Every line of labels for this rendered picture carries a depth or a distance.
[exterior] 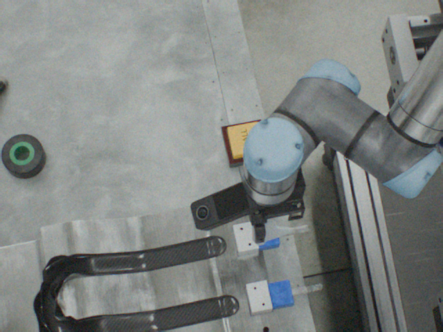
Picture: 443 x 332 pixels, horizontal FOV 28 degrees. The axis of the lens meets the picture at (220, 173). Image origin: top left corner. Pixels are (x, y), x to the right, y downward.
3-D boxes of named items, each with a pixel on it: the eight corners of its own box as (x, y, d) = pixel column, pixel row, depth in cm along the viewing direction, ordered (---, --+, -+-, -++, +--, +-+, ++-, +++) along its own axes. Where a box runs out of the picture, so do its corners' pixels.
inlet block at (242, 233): (303, 218, 163) (305, 210, 157) (309, 245, 161) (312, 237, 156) (232, 232, 162) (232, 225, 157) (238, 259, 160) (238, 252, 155)
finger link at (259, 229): (266, 250, 141) (265, 220, 134) (257, 252, 141) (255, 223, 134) (260, 225, 144) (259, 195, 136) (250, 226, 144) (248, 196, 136)
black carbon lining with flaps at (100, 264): (223, 234, 161) (223, 220, 152) (242, 321, 156) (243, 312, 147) (31, 272, 159) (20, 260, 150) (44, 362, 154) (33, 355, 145)
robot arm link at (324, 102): (379, 114, 126) (333, 173, 123) (314, 69, 128) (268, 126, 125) (389, 91, 118) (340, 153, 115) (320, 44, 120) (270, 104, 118)
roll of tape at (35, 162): (-4, 162, 173) (-8, 156, 170) (24, 132, 175) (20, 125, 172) (27, 187, 171) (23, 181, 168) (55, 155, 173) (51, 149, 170)
